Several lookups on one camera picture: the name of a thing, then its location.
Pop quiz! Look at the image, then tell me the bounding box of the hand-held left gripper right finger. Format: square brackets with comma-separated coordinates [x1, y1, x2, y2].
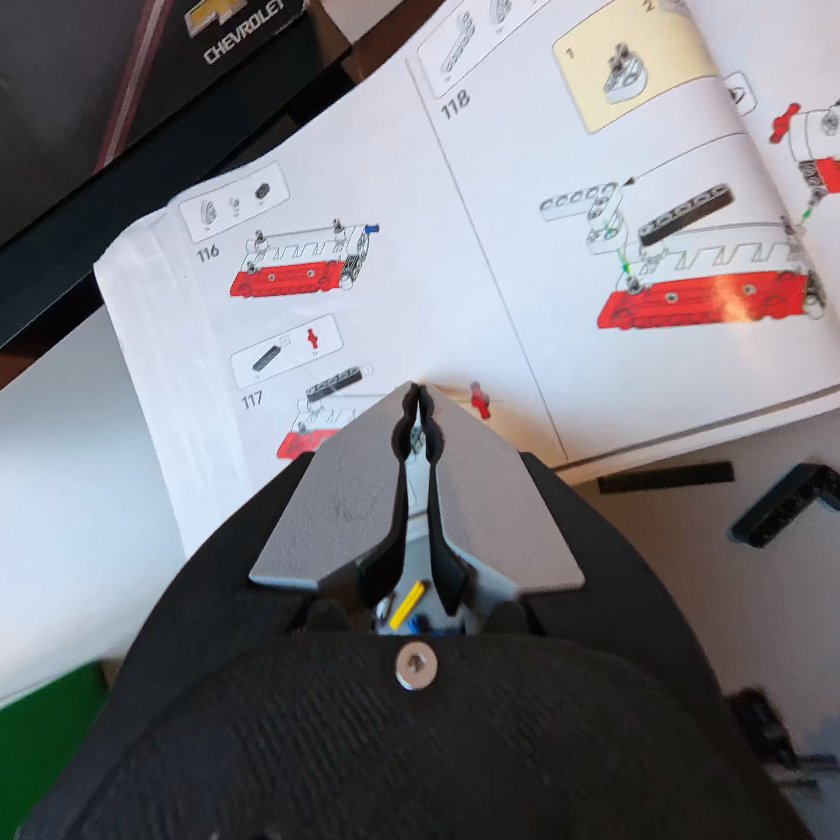
[420, 385, 586, 618]

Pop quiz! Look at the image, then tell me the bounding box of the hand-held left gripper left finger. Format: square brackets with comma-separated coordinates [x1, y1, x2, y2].
[249, 381, 419, 611]

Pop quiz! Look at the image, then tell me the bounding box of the pile of brick pieces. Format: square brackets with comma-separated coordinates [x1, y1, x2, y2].
[374, 461, 840, 788]

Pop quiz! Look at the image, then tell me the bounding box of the grey desk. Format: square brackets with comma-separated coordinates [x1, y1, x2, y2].
[0, 308, 840, 840]

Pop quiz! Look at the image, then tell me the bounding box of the open instruction booklet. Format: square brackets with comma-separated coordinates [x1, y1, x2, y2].
[94, 0, 840, 559]

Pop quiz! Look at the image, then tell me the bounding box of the green plastic bin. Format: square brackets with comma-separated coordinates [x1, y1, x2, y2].
[0, 661, 110, 840]

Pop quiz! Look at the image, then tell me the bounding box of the black toy set box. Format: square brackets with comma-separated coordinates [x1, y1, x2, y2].
[0, 0, 355, 349]

